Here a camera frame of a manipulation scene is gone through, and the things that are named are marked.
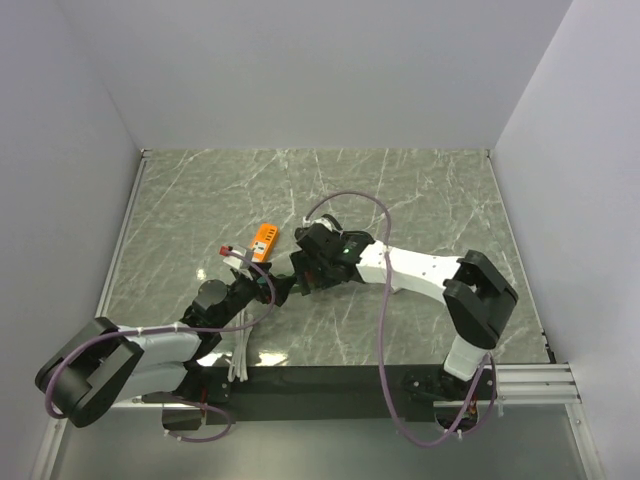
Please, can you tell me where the green power strip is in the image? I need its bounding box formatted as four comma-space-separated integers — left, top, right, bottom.
290, 284, 312, 296

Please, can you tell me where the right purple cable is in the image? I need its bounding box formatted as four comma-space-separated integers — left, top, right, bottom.
304, 191, 499, 448

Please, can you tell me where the black base beam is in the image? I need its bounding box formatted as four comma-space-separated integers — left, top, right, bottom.
142, 364, 497, 431

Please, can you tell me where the orange power strip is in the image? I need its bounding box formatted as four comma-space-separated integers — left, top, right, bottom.
251, 223, 279, 263

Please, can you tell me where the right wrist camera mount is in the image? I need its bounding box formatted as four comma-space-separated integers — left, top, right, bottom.
302, 214, 343, 233

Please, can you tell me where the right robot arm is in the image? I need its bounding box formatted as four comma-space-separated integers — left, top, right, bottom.
290, 220, 519, 399

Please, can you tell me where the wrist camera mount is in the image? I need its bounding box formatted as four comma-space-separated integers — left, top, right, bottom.
302, 214, 343, 233
219, 245, 254, 278

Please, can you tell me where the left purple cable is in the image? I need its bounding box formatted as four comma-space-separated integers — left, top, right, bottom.
43, 249, 277, 443

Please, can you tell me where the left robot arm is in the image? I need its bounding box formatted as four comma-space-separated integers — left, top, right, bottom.
35, 273, 296, 428

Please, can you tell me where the white power cable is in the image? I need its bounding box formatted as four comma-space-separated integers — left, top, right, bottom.
227, 309, 256, 384

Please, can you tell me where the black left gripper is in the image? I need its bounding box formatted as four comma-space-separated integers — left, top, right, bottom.
214, 262, 296, 329

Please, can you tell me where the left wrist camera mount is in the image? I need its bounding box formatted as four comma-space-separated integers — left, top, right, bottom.
219, 245, 254, 278

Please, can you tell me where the purple cable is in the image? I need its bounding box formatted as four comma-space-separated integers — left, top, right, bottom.
304, 191, 499, 448
43, 249, 277, 443

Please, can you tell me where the aluminium frame rail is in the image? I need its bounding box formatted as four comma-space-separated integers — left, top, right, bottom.
433, 362, 582, 407

